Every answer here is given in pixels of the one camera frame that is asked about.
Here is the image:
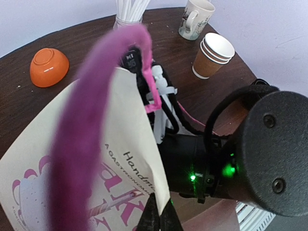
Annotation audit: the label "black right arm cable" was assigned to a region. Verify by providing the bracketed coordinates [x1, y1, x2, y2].
[166, 79, 277, 145]

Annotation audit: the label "paper cakes bag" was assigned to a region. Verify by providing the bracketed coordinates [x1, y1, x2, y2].
[0, 24, 241, 231]

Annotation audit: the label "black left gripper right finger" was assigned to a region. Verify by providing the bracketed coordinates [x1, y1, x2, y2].
[160, 201, 183, 231]

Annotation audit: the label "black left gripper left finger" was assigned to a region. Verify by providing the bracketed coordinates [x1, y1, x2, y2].
[136, 193, 160, 231]

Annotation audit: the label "orange plastic bowl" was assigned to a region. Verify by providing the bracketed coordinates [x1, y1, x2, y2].
[29, 48, 69, 88]

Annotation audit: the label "white ceramic mug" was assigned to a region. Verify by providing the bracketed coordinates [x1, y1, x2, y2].
[178, 0, 216, 41]

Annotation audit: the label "stack of brown paper cups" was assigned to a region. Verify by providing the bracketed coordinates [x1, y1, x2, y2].
[192, 32, 235, 79]

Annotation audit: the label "white stirrers in holder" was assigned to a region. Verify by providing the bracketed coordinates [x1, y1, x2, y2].
[113, 0, 150, 29]

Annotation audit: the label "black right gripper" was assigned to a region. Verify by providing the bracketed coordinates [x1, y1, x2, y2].
[158, 134, 231, 201]

